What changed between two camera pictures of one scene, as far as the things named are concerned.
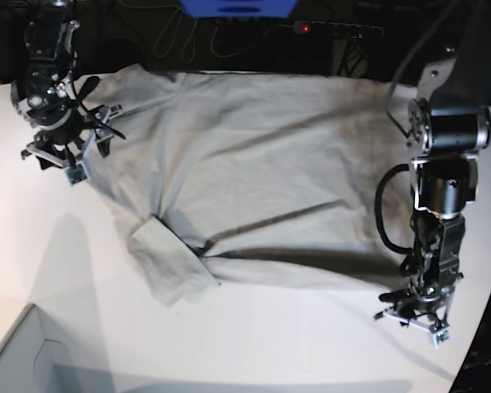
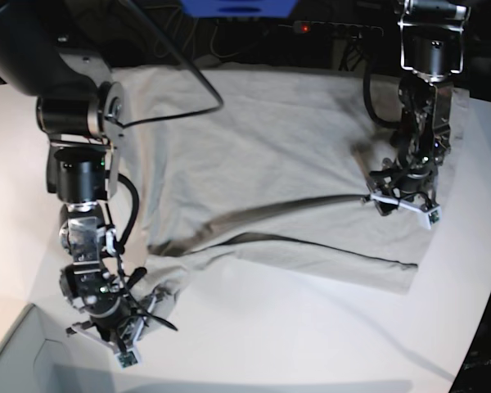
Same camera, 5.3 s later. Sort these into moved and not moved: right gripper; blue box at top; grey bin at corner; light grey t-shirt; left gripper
Moved: left gripper; light grey t-shirt; right gripper
Not moved: blue box at top; grey bin at corner
